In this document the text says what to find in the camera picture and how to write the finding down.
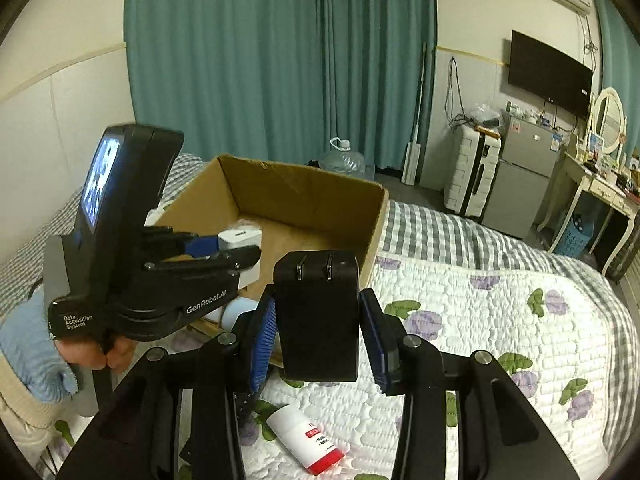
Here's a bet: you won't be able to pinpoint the narrow teal curtain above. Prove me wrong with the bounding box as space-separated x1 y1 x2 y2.
590 0 640 161

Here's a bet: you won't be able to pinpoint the blue framed picture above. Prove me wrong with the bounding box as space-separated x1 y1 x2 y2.
585 132 607 162

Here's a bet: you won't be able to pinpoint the black wall television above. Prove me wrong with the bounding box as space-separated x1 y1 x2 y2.
507 29 595 121

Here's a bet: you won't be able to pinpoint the white hard suitcase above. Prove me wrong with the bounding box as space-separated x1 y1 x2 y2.
443 122 503 219

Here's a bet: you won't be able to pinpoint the blue plastic basket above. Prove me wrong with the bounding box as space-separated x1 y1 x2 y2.
556 212 597 257

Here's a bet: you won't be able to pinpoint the floral quilted blanket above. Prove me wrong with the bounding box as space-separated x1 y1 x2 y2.
50 254 640 480

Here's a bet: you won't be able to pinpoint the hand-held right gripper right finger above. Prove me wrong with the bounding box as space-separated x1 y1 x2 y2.
360 288 581 480

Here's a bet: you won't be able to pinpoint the white round jar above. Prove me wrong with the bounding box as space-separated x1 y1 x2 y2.
220 297 260 333

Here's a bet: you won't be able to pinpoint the white mop pole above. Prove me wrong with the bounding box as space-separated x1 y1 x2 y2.
402 42 432 187

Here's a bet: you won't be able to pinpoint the clear water jug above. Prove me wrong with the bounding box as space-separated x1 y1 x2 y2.
319 137 377 179

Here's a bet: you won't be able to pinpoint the person's beige clothing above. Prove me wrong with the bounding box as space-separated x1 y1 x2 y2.
0 357 68 463

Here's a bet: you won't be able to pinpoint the oval white-framed mirror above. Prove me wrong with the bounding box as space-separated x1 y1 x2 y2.
587 87 628 157

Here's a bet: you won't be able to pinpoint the person's left hand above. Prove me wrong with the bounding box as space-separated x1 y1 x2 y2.
58 336 134 373

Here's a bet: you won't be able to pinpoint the grey checked bedsheet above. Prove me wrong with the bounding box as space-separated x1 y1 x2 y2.
0 152 640 461

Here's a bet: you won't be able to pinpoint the clear plastic bag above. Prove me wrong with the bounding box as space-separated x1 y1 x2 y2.
467 103 502 129

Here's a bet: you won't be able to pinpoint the hanging wall cables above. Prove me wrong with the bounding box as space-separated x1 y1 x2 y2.
444 56 467 127

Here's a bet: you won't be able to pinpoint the black power adapter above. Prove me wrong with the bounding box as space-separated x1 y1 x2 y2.
273 250 362 382

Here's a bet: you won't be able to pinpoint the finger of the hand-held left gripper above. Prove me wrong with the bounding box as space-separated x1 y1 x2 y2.
144 225 222 262
144 245 263 274

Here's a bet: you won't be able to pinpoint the white bottle with red cap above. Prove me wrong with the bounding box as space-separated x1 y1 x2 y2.
266 404 347 476

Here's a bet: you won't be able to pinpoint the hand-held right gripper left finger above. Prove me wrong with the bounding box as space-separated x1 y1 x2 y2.
57 284 277 480

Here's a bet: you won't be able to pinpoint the wide teal curtain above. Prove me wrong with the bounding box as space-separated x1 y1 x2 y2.
123 0 439 177

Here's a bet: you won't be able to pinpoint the grey mini fridge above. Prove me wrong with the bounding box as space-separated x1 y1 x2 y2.
482 115 569 241

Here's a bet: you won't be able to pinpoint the white dressing table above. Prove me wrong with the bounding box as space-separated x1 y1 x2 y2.
537 151 640 282

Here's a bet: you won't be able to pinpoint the person's left forearm blue sleeve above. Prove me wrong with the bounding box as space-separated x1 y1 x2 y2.
0 304 80 404

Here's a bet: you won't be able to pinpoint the row of small bottles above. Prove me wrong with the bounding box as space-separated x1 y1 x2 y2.
504 102 572 135

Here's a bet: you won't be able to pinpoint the cardboard box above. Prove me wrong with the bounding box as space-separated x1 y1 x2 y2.
149 154 390 361

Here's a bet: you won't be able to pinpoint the white power adapter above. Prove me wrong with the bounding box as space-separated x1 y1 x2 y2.
218 228 262 284

